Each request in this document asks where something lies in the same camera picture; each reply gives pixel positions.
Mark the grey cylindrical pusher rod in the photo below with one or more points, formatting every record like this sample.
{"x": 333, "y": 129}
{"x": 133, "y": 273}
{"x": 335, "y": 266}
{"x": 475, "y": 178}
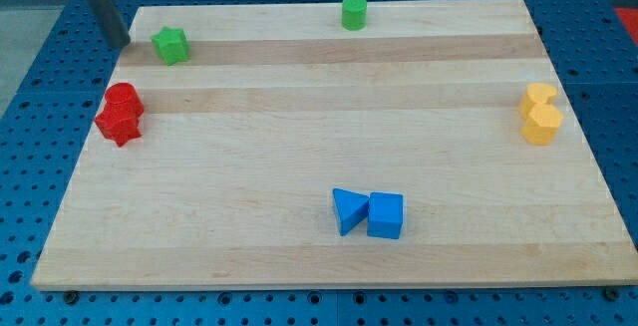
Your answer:
{"x": 111, "y": 23}

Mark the green cylinder block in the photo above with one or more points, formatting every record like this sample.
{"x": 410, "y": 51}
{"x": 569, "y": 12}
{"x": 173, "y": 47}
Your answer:
{"x": 354, "y": 14}

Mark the yellow hexagon block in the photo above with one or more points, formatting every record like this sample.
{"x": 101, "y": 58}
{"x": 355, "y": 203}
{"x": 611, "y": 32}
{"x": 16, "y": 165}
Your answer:
{"x": 542, "y": 124}

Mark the red star block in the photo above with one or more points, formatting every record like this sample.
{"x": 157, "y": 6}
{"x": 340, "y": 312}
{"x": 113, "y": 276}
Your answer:
{"x": 118, "y": 123}

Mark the green star block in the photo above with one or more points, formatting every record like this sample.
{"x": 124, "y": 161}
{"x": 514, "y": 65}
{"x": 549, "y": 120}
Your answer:
{"x": 171, "y": 45}

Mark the red cylinder block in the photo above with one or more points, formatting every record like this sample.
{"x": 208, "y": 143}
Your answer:
{"x": 124, "y": 96}

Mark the yellow heart block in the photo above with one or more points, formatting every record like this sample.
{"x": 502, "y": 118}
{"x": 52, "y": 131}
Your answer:
{"x": 536, "y": 94}

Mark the wooden board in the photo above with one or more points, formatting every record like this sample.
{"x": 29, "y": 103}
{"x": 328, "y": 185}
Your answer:
{"x": 230, "y": 184}

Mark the blue cube block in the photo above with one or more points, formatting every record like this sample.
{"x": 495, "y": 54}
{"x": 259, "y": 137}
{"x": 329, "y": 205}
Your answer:
{"x": 385, "y": 215}

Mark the blue triangle block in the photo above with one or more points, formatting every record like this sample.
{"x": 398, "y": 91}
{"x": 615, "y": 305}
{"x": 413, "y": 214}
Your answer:
{"x": 350, "y": 209}

